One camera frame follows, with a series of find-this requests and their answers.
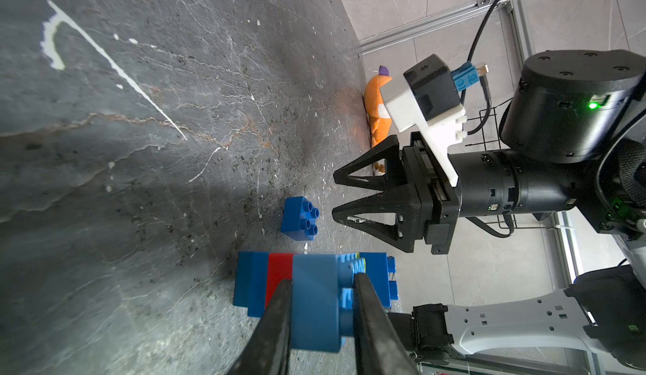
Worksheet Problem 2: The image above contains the orange shark plush toy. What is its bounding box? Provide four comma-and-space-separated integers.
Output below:
363, 65, 392, 148

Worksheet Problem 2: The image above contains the green lego brick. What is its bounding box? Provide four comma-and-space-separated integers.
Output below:
352, 257, 366, 274

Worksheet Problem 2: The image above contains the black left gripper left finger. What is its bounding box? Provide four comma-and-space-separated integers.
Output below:
227, 279, 292, 375

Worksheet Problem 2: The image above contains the red lego brick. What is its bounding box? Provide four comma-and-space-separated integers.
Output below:
265, 253, 294, 306

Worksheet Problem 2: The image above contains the light blue lego brick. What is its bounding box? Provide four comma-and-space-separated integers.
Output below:
233, 251, 269, 318

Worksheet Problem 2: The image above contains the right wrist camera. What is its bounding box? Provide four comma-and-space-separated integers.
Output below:
379, 53, 490, 188

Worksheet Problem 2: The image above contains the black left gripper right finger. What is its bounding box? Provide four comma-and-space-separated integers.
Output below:
353, 273, 419, 374

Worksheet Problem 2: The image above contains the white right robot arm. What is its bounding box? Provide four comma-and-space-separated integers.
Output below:
332, 50, 645, 370

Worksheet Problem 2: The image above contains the small blue lego brick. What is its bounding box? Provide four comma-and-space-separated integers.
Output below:
359, 252, 399, 309
281, 197, 321, 241

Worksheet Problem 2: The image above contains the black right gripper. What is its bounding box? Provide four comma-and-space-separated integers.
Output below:
332, 133, 588, 255

